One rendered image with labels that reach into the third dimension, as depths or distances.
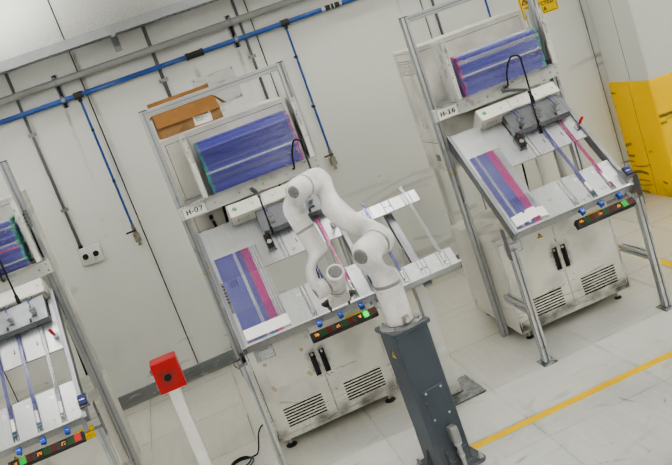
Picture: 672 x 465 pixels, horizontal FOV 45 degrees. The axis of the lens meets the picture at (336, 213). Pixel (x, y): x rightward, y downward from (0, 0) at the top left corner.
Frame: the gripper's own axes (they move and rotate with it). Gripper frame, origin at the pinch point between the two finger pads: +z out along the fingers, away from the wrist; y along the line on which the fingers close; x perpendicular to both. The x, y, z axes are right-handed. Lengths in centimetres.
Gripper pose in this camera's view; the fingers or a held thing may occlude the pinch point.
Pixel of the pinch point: (339, 304)
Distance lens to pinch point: 378.9
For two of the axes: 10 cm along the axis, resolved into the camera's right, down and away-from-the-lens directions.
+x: -4.0, -7.5, 5.3
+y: 9.1, -3.7, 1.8
